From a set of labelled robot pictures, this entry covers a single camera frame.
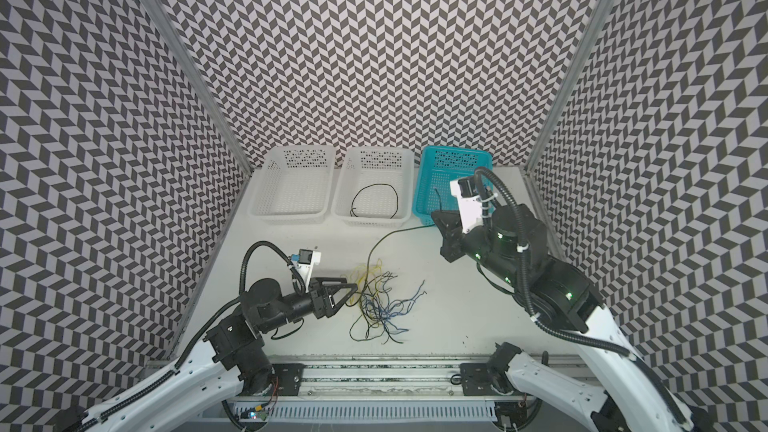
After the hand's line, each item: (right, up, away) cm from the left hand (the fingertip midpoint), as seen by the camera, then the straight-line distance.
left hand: (352, 288), depth 68 cm
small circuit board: (-22, -28, -1) cm, 36 cm away
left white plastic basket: (-29, +25, +45) cm, 59 cm away
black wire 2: (+2, -15, +11) cm, 19 cm away
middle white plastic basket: (+1, +24, +43) cm, 50 cm away
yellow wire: (+1, -3, +19) cm, 19 cm away
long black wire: (0, +25, +41) cm, 48 cm away
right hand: (+19, +18, -10) cm, 28 cm away
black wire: (+5, +8, -9) cm, 13 cm away
